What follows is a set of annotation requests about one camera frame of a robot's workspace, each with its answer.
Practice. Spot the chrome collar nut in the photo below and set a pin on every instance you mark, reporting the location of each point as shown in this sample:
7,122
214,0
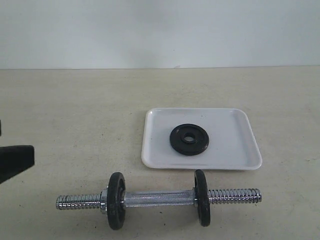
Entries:
103,201

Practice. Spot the chrome threaded dumbbell bar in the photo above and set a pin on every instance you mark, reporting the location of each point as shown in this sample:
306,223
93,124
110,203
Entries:
146,199

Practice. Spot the white rectangular plastic tray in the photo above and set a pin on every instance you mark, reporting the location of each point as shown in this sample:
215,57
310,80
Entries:
232,144

